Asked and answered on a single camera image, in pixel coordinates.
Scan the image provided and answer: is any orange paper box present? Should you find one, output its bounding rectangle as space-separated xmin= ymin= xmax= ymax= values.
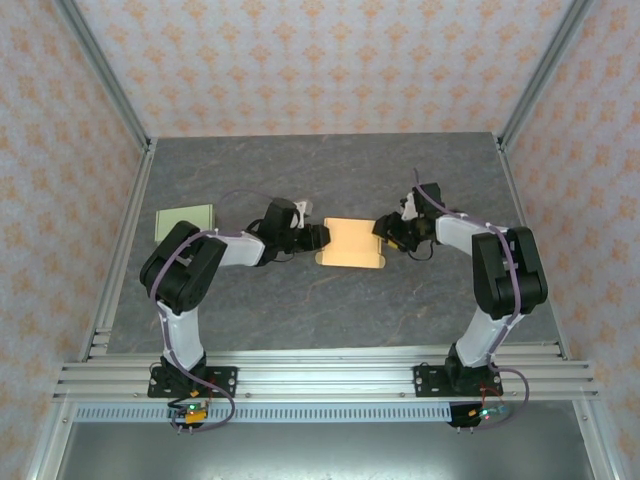
xmin=313 ymin=217 xmax=387 ymax=270

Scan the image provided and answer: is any green paper box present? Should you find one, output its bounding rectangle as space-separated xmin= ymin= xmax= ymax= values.
xmin=154 ymin=203 xmax=217 ymax=244

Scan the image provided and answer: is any right controller board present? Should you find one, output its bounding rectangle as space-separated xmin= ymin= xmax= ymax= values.
xmin=452 ymin=402 xmax=511 ymax=430

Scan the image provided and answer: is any controller board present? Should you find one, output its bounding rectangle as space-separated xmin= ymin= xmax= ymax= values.
xmin=167 ymin=399 xmax=211 ymax=432
xmin=452 ymin=402 xmax=511 ymax=430

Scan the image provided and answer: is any left controller board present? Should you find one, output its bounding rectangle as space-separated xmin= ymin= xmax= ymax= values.
xmin=167 ymin=399 xmax=211 ymax=432

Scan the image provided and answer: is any grey metal sheet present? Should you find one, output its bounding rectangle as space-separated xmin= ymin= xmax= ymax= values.
xmin=54 ymin=422 xmax=596 ymax=480

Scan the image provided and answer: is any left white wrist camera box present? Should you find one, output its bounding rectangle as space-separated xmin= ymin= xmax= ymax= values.
xmin=293 ymin=199 xmax=315 ymax=229

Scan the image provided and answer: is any right aluminium side rail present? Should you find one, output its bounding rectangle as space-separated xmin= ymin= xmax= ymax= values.
xmin=494 ymin=137 xmax=571 ymax=361

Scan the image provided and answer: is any aluminium side rail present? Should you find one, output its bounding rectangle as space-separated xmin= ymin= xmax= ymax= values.
xmin=494 ymin=137 xmax=571 ymax=361
xmin=79 ymin=139 xmax=159 ymax=361

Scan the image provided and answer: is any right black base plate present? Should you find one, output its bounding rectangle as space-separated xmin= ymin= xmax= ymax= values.
xmin=412 ymin=364 xmax=501 ymax=399

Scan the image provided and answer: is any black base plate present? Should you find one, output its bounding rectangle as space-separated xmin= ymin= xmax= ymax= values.
xmin=412 ymin=364 xmax=501 ymax=399
xmin=147 ymin=366 xmax=239 ymax=399

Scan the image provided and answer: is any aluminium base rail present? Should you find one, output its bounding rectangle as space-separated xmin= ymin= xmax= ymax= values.
xmin=52 ymin=349 xmax=599 ymax=401

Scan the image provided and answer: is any left aluminium side rail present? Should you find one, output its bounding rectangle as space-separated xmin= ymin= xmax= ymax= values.
xmin=79 ymin=139 xmax=159 ymax=361

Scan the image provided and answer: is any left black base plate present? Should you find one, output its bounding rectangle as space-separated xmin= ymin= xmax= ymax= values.
xmin=147 ymin=366 xmax=239 ymax=399

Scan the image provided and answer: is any slotted grey cable duct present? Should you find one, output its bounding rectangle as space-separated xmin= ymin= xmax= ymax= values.
xmin=74 ymin=405 xmax=454 ymax=424

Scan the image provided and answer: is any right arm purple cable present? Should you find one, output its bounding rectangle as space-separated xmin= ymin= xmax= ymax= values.
xmin=411 ymin=168 xmax=530 ymax=432

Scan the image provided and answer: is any right aluminium frame post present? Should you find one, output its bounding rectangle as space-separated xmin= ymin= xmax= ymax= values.
xmin=497 ymin=0 xmax=596 ymax=151

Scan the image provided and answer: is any aluminium frame post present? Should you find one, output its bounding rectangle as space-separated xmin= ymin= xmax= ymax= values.
xmin=497 ymin=0 xmax=596 ymax=151
xmin=53 ymin=0 xmax=154 ymax=154

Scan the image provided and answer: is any left aluminium frame post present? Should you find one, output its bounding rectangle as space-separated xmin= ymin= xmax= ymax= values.
xmin=53 ymin=0 xmax=154 ymax=154

